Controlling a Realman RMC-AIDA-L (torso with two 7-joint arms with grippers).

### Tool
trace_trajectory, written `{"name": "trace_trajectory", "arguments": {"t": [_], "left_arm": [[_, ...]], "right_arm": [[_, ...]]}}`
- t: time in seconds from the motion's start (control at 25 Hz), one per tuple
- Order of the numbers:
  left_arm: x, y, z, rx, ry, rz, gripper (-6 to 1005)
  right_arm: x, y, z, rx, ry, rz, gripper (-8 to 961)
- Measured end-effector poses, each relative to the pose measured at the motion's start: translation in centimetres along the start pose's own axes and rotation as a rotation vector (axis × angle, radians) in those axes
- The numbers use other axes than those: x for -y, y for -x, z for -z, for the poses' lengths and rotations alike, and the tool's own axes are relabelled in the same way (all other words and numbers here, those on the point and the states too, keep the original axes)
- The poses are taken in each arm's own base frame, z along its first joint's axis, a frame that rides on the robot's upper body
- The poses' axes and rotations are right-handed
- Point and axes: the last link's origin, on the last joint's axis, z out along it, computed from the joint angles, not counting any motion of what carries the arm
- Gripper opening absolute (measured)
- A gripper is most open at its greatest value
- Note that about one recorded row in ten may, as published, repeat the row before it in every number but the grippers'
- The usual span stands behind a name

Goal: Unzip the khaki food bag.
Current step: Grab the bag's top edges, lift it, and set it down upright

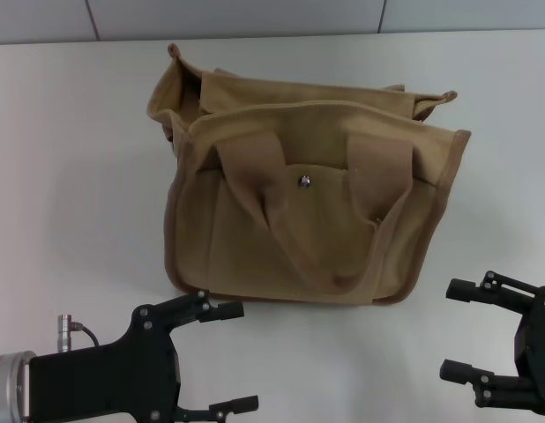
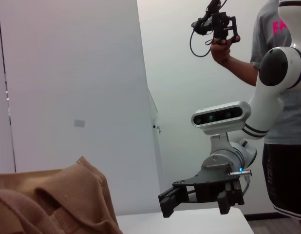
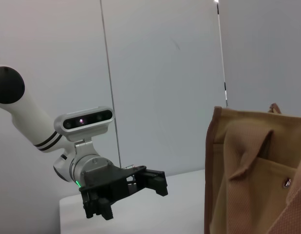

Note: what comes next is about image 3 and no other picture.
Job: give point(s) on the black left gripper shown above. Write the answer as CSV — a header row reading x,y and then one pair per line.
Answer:
x,y
109,180

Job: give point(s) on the khaki canvas food bag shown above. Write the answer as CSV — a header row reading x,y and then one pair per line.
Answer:
x,y
250,170

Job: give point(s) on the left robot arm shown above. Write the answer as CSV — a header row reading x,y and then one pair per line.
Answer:
x,y
31,109

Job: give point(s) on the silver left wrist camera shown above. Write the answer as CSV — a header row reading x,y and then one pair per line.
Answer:
x,y
82,122

